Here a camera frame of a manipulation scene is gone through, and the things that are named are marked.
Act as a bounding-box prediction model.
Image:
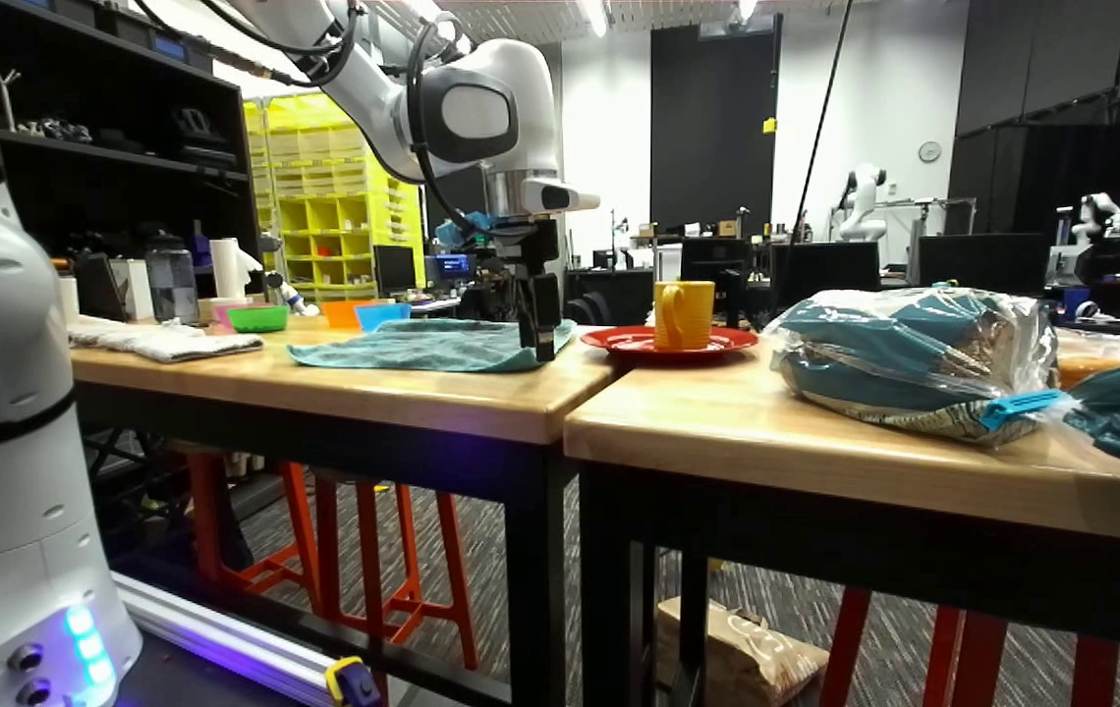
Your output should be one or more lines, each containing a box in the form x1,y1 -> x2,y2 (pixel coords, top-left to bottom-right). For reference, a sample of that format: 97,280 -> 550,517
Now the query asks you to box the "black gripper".
472,218 -> 562,362

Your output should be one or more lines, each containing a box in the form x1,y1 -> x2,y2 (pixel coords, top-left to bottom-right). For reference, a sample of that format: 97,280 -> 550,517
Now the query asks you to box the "blue towel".
292,316 -> 546,372

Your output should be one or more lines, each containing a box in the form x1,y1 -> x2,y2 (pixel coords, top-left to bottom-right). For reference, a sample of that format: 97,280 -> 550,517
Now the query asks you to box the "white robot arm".
0,0 -> 579,646

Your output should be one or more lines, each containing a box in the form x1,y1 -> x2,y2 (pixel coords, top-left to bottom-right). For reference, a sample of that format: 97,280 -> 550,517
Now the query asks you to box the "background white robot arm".
1045,193 -> 1120,323

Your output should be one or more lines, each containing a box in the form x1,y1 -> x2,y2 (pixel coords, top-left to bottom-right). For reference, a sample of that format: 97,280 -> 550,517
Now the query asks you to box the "red plate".
585,324 -> 759,369

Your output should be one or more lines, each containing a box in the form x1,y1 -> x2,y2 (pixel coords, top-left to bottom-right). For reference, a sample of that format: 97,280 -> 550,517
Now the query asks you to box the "yellow mug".
653,280 -> 714,353

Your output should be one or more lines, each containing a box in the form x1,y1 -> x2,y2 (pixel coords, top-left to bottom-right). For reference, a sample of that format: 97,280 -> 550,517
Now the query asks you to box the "blue bowl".
356,300 -> 408,335

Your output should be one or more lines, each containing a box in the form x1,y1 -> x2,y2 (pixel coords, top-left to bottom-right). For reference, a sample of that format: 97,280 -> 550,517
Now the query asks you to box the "orange bowl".
322,300 -> 356,331

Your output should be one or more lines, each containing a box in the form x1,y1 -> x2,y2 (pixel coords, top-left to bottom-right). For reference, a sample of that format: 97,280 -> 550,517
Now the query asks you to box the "yellow storage shelf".
245,94 -> 425,300

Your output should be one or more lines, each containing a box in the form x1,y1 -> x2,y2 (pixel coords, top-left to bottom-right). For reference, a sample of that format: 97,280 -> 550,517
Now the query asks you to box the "green bowl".
226,300 -> 292,335

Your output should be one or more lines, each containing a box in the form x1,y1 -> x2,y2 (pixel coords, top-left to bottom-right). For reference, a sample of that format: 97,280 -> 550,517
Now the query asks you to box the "orange stool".
183,451 -> 479,667

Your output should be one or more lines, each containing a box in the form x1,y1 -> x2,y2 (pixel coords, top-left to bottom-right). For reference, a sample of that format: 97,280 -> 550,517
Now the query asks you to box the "grey knitted cloth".
66,314 -> 260,362

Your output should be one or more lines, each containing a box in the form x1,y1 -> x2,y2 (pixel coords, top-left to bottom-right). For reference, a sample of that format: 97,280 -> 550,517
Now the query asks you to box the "plastic bag of blue cloths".
765,281 -> 1076,446

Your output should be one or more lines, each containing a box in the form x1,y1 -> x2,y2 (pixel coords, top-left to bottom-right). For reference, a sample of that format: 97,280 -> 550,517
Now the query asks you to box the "black shelving unit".
0,0 -> 254,297

